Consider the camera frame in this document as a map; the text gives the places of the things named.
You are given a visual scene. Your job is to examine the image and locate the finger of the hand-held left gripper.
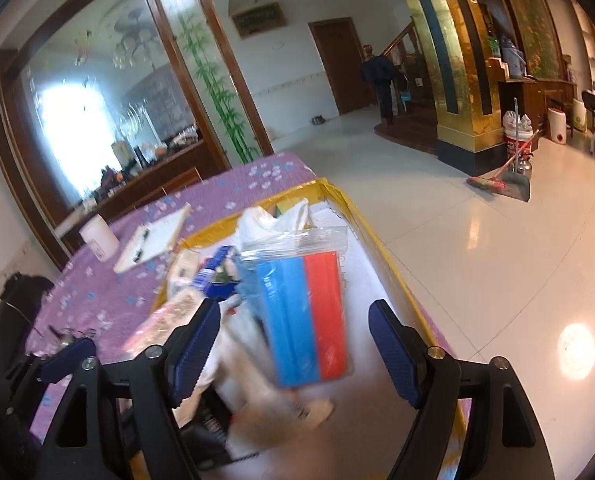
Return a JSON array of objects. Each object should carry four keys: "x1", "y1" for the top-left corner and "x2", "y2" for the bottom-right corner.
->
[{"x1": 38, "y1": 337, "x2": 97, "y2": 384}]

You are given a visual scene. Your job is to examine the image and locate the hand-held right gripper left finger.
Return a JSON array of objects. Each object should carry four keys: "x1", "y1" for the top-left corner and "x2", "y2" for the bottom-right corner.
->
[{"x1": 35, "y1": 298, "x2": 223, "y2": 480}]

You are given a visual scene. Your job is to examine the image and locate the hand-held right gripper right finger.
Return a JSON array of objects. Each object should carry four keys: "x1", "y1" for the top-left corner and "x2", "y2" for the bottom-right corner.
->
[{"x1": 367, "y1": 299, "x2": 558, "y2": 480}]

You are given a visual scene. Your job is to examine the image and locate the yellow-edged white box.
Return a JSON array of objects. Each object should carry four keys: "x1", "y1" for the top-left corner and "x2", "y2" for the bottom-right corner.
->
[{"x1": 128, "y1": 177, "x2": 471, "y2": 480}]

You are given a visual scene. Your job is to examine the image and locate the red and blue pack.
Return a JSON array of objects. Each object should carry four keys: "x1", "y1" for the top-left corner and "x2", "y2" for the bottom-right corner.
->
[{"x1": 235, "y1": 225, "x2": 353, "y2": 388}]

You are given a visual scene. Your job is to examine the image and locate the white packet with red print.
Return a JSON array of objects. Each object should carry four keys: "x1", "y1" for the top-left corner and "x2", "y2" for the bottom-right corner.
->
[{"x1": 125, "y1": 290, "x2": 206, "y2": 356}]

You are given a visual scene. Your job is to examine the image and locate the purple floral tablecloth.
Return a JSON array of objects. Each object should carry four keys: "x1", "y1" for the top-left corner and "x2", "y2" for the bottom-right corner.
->
[{"x1": 25, "y1": 150, "x2": 473, "y2": 441}]

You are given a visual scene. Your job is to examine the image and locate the black snack packet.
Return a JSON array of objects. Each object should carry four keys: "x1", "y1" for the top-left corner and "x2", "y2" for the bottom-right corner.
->
[{"x1": 182, "y1": 390, "x2": 258, "y2": 480}]

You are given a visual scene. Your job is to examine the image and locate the blue and white tissue pack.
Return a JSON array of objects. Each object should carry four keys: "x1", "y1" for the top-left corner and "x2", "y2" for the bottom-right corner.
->
[{"x1": 196, "y1": 245, "x2": 241, "y2": 302}]

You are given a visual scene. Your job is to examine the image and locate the paper notepad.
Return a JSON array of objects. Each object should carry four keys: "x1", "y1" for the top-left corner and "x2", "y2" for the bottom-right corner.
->
[{"x1": 114, "y1": 203, "x2": 192, "y2": 275}]

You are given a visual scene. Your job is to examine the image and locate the white plastic jar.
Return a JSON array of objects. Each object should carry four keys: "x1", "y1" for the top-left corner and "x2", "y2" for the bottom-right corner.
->
[{"x1": 79, "y1": 214, "x2": 120, "y2": 262}]

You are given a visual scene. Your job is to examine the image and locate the wooden chair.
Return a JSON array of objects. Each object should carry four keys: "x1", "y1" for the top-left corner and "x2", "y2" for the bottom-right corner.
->
[{"x1": 128, "y1": 167, "x2": 203, "y2": 206}]

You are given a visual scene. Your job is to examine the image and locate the wooden sideboard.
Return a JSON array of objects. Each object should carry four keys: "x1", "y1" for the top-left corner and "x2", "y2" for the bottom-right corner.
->
[{"x1": 58, "y1": 142, "x2": 228, "y2": 256}]

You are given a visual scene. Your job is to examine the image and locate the pink broom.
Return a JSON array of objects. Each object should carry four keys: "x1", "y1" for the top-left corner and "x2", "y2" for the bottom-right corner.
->
[{"x1": 466, "y1": 130, "x2": 541, "y2": 195}]

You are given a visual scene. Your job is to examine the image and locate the assorted items on sideboard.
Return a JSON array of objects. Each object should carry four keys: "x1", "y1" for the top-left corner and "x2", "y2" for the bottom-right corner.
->
[{"x1": 80, "y1": 125, "x2": 201, "y2": 206}]

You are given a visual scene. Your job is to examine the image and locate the wooden staircase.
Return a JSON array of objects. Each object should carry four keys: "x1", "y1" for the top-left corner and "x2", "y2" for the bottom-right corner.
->
[{"x1": 375, "y1": 20, "x2": 441, "y2": 153}]

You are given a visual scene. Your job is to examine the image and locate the red bucket with white bag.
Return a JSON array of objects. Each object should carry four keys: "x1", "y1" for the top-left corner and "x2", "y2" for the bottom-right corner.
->
[{"x1": 502, "y1": 112, "x2": 534, "y2": 161}]

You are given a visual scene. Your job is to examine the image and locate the golden pillar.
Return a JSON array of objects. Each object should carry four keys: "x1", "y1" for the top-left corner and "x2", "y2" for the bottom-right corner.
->
[{"x1": 387, "y1": 0, "x2": 508, "y2": 171}]

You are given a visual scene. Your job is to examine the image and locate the wooden cabinet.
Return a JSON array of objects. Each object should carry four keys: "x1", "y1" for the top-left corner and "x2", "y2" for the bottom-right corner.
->
[{"x1": 487, "y1": 57, "x2": 578, "y2": 136}]

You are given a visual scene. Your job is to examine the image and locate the brown wooden door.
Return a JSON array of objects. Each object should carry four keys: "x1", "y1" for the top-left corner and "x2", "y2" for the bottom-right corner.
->
[{"x1": 308, "y1": 16, "x2": 375, "y2": 116}]

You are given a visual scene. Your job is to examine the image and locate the arched glass partition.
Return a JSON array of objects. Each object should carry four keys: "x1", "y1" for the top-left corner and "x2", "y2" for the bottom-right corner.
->
[{"x1": 0, "y1": 0, "x2": 273, "y2": 271}]

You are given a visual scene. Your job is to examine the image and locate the blue water jug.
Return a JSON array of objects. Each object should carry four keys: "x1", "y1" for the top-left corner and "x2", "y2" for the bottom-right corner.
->
[{"x1": 500, "y1": 35, "x2": 525, "y2": 81}]

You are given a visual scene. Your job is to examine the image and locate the framed wall plaque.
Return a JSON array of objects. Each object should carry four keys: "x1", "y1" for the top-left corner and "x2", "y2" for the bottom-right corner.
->
[{"x1": 232, "y1": 2, "x2": 288, "y2": 38}]

